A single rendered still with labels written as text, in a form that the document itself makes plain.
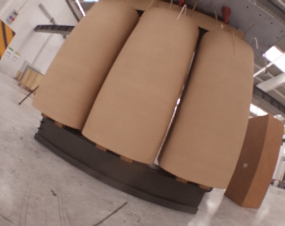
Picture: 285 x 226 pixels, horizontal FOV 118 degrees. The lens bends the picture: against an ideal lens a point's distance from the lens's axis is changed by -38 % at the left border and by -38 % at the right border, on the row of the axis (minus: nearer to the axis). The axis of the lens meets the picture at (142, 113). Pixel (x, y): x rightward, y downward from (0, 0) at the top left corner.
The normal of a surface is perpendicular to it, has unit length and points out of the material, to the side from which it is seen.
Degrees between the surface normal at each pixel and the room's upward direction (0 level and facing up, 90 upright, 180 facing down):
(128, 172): 90
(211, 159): 90
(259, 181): 90
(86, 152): 90
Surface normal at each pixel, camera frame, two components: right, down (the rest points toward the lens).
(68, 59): -0.05, -0.18
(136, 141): 0.18, -0.08
